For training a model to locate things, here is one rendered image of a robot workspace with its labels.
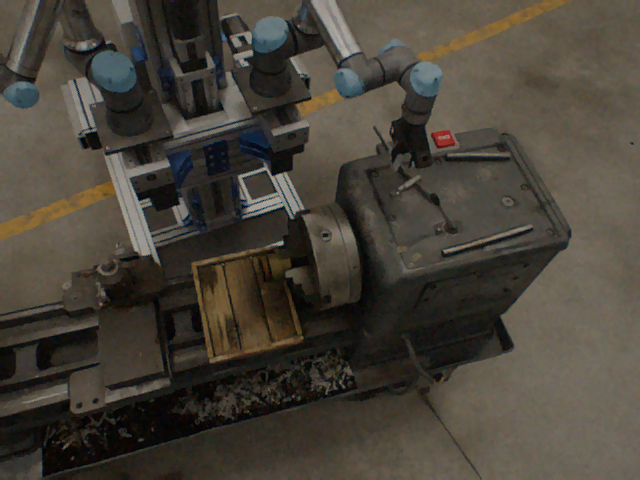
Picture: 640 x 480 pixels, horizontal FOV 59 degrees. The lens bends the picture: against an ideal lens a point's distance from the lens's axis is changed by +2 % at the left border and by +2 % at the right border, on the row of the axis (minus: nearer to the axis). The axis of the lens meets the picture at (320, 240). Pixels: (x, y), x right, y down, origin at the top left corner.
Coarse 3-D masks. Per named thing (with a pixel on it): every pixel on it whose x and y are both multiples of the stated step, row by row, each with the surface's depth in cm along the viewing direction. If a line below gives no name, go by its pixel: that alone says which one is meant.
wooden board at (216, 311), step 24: (192, 264) 186; (216, 264) 189; (240, 264) 189; (216, 288) 184; (240, 288) 185; (264, 288) 185; (288, 288) 183; (216, 312) 180; (240, 312) 180; (216, 336) 176; (264, 336) 176; (288, 336) 177; (216, 360) 170
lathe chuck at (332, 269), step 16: (320, 208) 165; (304, 224) 159; (320, 224) 158; (336, 224) 158; (320, 240) 155; (336, 240) 156; (320, 256) 154; (336, 256) 155; (320, 272) 154; (336, 272) 155; (320, 288) 156; (336, 288) 158; (320, 304) 161; (336, 304) 164
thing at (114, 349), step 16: (112, 256) 179; (128, 256) 179; (96, 288) 173; (144, 304) 171; (112, 320) 167; (128, 320) 168; (144, 320) 168; (112, 336) 165; (128, 336) 165; (144, 336) 165; (112, 352) 162; (128, 352) 163; (144, 352) 163; (160, 352) 164; (112, 368) 160; (128, 368) 160; (144, 368) 161; (160, 368) 161; (112, 384) 158; (128, 384) 162
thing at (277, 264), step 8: (272, 256) 165; (264, 264) 163; (272, 264) 163; (280, 264) 163; (288, 264) 165; (264, 272) 163; (272, 272) 163; (280, 272) 164; (264, 280) 164; (272, 280) 166; (280, 280) 166
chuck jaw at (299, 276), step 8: (288, 272) 164; (296, 272) 164; (304, 272) 164; (288, 280) 164; (296, 280) 162; (304, 280) 162; (312, 280) 162; (296, 288) 163; (304, 288) 160; (312, 288) 160; (304, 296) 162; (312, 296) 160; (320, 296) 159; (328, 296) 160
